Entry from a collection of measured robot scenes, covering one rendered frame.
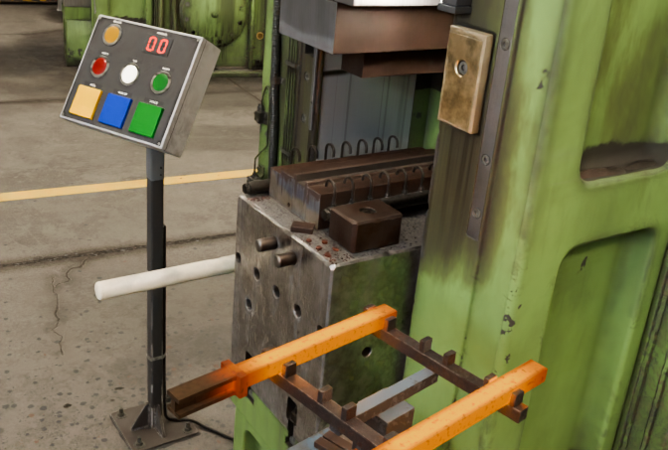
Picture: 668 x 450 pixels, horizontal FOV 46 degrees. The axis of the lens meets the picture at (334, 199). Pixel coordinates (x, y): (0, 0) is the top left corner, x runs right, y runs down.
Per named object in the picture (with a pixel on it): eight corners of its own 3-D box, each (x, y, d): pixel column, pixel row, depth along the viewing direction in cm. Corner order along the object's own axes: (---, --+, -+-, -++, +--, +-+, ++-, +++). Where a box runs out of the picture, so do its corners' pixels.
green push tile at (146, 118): (151, 137, 184) (162, 107, 185) (127, 130, 187) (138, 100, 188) (155, 139, 186) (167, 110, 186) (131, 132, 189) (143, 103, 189)
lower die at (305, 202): (317, 229, 159) (320, 191, 156) (268, 195, 174) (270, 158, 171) (471, 200, 182) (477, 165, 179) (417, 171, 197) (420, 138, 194)
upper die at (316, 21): (332, 55, 146) (337, 2, 142) (278, 33, 161) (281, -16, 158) (497, 46, 169) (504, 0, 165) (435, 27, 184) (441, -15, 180)
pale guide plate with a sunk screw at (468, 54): (469, 134, 136) (485, 35, 130) (435, 119, 143) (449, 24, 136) (479, 133, 137) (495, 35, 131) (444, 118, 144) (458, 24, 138)
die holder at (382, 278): (313, 461, 162) (332, 266, 145) (229, 365, 191) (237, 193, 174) (509, 386, 192) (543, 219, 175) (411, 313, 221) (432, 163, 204)
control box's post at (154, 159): (151, 431, 237) (151, 75, 196) (146, 424, 239) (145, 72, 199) (163, 427, 239) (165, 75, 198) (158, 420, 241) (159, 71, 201)
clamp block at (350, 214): (351, 254, 150) (355, 224, 148) (327, 236, 157) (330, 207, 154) (401, 243, 157) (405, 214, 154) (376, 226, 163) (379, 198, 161)
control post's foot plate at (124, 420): (132, 458, 225) (132, 432, 222) (106, 414, 242) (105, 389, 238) (203, 435, 237) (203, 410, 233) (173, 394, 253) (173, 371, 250)
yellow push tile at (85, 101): (89, 118, 193) (100, 89, 194) (68, 111, 196) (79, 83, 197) (94, 120, 194) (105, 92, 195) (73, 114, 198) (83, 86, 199)
